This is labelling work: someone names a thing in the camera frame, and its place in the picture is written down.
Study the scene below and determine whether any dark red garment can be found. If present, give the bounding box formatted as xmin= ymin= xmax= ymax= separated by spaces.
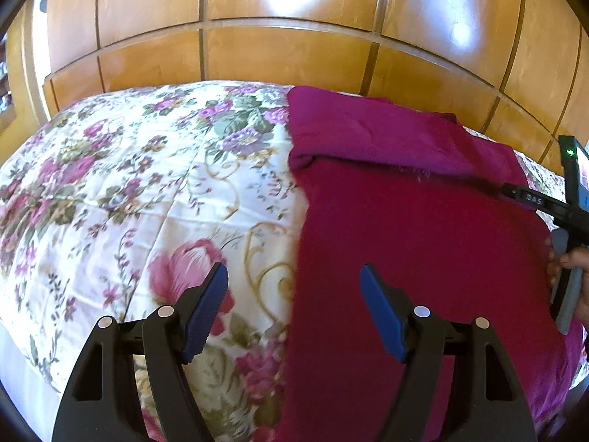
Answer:
xmin=274 ymin=85 xmax=589 ymax=442

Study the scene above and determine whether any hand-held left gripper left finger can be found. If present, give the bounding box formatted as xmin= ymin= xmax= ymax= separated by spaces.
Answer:
xmin=52 ymin=262 xmax=229 ymax=442

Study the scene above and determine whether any wooden wardrobe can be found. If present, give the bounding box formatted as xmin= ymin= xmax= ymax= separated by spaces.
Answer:
xmin=41 ymin=0 xmax=589 ymax=171

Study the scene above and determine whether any wall shelf with small bottles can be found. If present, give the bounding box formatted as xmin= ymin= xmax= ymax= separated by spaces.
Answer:
xmin=0 ymin=41 xmax=19 ymax=130

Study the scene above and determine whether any white bed sheet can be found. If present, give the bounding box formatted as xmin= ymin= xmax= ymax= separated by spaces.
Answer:
xmin=0 ymin=327 xmax=63 ymax=429

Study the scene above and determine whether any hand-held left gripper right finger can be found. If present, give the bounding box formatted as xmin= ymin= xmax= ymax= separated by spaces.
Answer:
xmin=360 ymin=264 xmax=537 ymax=442

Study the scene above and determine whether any person's right hand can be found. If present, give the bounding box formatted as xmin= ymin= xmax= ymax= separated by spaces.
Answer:
xmin=545 ymin=237 xmax=589 ymax=319

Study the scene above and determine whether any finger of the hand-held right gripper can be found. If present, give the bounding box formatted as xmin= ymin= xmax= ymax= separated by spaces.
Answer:
xmin=499 ymin=183 xmax=571 ymax=222

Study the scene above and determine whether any floral bedspread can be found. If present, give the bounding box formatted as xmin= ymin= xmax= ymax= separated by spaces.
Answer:
xmin=0 ymin=80 xmax=574 ymax=442

